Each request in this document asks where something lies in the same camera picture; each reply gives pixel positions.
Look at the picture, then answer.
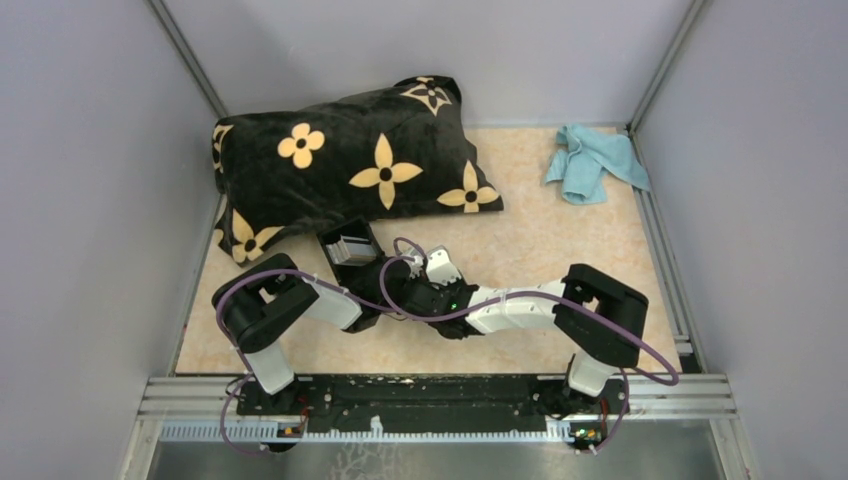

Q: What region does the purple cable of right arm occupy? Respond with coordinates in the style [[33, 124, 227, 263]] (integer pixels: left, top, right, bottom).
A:
[[378, 255, 681, 455]]

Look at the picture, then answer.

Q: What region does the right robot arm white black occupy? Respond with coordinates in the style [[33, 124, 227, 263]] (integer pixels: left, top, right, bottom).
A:
[[389, 264, 649, 412]]

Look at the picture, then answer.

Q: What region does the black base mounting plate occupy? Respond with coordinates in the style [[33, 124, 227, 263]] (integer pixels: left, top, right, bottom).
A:
[[236, 374, 624, 434]]

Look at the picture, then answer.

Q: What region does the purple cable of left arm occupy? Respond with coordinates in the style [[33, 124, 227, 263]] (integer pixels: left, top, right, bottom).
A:
[[213, 237, 429, 457]]

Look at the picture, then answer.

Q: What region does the black card holder box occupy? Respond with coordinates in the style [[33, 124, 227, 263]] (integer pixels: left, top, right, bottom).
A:
[[317, 216, 387, 285]]

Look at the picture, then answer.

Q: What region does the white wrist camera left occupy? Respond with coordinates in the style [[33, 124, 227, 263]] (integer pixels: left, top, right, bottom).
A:
[[402, 250, 426, 278]]

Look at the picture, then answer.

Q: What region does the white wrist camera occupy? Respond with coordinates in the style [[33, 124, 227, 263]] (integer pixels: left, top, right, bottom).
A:
[[402, 250, 426, 278], [425, 246, 464, 286]]

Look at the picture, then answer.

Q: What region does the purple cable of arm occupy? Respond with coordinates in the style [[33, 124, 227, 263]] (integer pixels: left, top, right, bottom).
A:
[[213, 237, 429, 457], [378, 255, 681, 455]]

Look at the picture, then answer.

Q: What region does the aluminium frame rail front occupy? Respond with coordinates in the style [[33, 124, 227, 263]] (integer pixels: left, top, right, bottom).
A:
[[138, 374, 737, 444]]

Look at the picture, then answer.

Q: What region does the black pillow with cream flowers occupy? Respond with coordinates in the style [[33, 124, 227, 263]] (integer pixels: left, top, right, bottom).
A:
[[211, 75, 504, 265]]

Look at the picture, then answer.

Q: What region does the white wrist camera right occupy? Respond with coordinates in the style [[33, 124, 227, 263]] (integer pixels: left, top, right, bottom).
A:
[[425, 246, 464, 286]]

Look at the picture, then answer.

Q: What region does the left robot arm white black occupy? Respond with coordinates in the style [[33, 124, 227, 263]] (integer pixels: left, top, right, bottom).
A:
[[211, 254, 391, 415]]

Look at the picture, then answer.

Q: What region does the light blue towel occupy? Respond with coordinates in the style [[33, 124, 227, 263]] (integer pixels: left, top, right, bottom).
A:
[[543, 124, 651, 205]]

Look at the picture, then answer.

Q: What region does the stack of cards in holder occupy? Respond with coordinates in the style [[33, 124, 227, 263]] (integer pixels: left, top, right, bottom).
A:
[[327, 239, 378, 266]]

